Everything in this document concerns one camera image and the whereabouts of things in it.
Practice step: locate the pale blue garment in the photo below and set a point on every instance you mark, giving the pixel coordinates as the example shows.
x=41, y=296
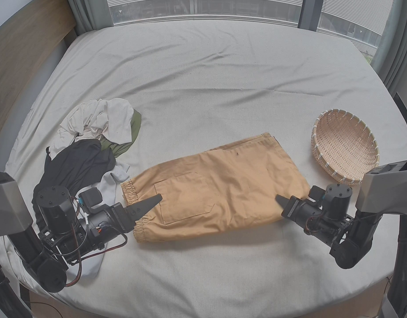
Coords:
x=107, y=187

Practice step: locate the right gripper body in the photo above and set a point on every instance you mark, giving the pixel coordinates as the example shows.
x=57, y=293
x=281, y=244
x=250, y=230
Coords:
x=302, y=214

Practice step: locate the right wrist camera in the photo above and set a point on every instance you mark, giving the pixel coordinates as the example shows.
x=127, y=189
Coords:
x=316, y=193

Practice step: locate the bed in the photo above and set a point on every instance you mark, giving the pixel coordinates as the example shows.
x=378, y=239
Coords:
x=206, y=78

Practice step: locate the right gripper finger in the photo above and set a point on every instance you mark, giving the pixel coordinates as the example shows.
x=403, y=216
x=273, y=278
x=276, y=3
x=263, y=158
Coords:
x=283, y=202

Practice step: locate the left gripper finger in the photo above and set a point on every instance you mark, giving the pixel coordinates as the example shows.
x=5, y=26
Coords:
x=140, y=208

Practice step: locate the white garment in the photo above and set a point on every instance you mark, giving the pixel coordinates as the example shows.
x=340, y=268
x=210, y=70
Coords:
x=101, y=118

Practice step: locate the tan shorts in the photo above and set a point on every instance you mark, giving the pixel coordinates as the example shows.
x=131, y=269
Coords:
x=230, y=184

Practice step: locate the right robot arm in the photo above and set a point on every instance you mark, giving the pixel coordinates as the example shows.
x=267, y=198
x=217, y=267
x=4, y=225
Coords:
x=382, y=190

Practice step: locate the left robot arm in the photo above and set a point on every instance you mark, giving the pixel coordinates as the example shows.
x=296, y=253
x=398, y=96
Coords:
x=11, y=204

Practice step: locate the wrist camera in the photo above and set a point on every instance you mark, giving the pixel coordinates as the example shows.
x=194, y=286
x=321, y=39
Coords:
x=91, y=198
x=316, y=193

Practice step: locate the grey-green curtain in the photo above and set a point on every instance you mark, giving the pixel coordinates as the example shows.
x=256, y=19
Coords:
x=398, y=28
x=87, y=2

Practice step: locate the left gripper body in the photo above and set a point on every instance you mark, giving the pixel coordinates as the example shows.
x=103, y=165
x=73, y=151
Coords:
x=104, y=224

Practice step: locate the round woven basket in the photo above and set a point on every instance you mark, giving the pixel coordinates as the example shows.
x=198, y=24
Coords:
x=346, y=147

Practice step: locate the black garment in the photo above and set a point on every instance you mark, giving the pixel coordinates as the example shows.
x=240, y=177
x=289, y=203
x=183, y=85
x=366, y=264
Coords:
x=81, y=164

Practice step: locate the green garment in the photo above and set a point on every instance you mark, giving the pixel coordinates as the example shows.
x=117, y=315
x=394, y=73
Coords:
x=134, y=128

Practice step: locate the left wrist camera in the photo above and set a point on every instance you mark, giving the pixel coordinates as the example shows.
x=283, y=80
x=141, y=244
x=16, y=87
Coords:
x=91, y=198

